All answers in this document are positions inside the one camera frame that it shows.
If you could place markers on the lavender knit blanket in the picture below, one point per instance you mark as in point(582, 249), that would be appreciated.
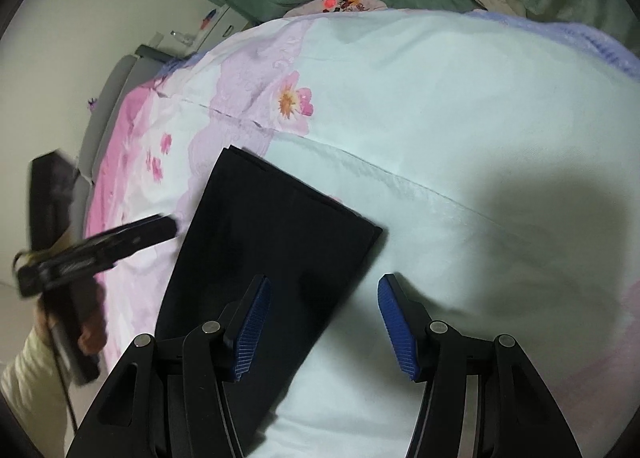
point(600, 43)

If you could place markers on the person's left hand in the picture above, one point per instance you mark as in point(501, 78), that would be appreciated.
point(94, 325)

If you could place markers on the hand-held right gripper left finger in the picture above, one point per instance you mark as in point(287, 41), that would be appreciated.
point(252, 323)

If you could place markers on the grey headboard cushion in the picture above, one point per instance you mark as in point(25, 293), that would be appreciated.
point(115, 98)

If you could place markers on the small red and blue item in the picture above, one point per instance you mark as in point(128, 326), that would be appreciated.
point(209, 19)

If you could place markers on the dark bed headboard frame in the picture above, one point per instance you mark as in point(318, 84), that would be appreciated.
point(155, 53)

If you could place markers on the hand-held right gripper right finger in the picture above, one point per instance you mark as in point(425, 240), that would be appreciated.
point(397, 328)

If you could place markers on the small purple toy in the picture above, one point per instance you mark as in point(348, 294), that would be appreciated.
point(91, 104)

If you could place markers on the colourful floral cloth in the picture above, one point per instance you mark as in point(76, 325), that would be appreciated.
point(345, 3)

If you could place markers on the white nightstand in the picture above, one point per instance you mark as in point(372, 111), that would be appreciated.
point(222, 33)

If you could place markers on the bed with pink floral cover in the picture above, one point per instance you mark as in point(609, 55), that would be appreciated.
point(450, 138)

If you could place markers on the person's left forearm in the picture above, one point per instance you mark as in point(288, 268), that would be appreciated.
point(30, 378)

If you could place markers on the black pants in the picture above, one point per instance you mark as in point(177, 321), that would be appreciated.
point(280, 248)

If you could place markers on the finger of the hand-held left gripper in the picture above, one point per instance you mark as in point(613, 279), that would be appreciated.
point(145, 233)

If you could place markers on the clear plastic bottle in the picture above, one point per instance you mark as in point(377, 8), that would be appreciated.
point(181, 36)

